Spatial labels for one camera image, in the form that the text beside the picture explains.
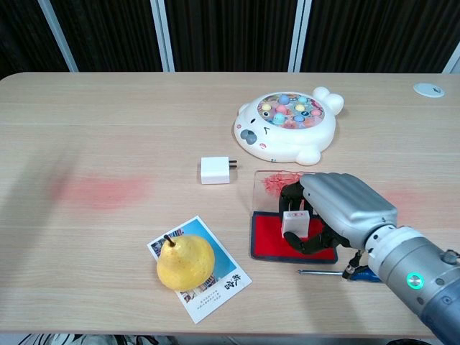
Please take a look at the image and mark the yellow pear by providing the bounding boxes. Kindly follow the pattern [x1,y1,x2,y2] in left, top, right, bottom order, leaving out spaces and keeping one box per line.
[156,234,216,292]

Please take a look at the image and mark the red and white stamp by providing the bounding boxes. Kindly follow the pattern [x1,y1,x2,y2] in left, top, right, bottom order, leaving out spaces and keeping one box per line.
[281,210,312,238]

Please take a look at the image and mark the black right hand cable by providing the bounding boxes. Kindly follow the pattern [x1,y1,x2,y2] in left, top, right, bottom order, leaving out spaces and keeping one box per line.
[341,249,364,281]

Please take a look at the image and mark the blue photo postcard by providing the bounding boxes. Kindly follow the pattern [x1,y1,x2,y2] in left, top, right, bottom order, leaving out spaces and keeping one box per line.
[146,215,253,325]

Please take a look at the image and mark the white seal fishing toy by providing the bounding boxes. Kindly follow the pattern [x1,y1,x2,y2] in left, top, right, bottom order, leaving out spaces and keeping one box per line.
[233,86,346,166]

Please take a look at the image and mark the white partition frame post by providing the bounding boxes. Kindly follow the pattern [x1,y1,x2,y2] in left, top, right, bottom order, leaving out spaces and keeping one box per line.
[37,0,79,73]
[288,0,312,73]
[150,0,176,73]
[441,53,460,75]

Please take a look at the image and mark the blue handled screwdriver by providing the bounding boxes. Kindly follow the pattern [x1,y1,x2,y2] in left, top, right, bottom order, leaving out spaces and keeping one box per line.
[296,267,384,283]

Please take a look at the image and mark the red ink pad clear lid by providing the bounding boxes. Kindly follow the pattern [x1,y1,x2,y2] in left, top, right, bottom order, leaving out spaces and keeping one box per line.
[249,170,339,265]

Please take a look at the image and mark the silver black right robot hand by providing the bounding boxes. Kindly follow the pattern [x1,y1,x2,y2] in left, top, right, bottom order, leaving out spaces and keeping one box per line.
[278,172,399,256]

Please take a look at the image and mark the white round table grommet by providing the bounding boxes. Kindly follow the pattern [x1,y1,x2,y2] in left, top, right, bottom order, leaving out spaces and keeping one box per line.
[413,82,446,97]

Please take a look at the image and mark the white USB charger plug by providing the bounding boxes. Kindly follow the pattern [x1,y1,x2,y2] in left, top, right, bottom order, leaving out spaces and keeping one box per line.
[200,156,239,185]

